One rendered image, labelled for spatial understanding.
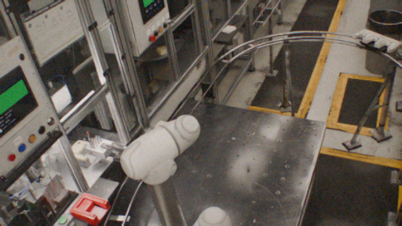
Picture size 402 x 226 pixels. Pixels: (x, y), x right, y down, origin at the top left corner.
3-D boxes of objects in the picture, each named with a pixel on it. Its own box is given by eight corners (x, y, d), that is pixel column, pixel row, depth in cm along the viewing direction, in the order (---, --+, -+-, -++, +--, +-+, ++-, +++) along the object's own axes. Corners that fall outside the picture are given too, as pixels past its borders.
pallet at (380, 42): (351, 44, 315) (352, 32, 309) (362, 38, 320) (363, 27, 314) (389, 59, 289) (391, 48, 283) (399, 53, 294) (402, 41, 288)
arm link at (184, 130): (181, 118, 158) (154, 134, 152) (193, 101, 142) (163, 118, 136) (199, 144, 156) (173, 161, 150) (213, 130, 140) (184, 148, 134)
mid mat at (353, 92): (386, 139, 331) (386, 138, 330) (324, 128, 352) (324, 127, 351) (391, 79, 401) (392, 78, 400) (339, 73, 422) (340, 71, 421)
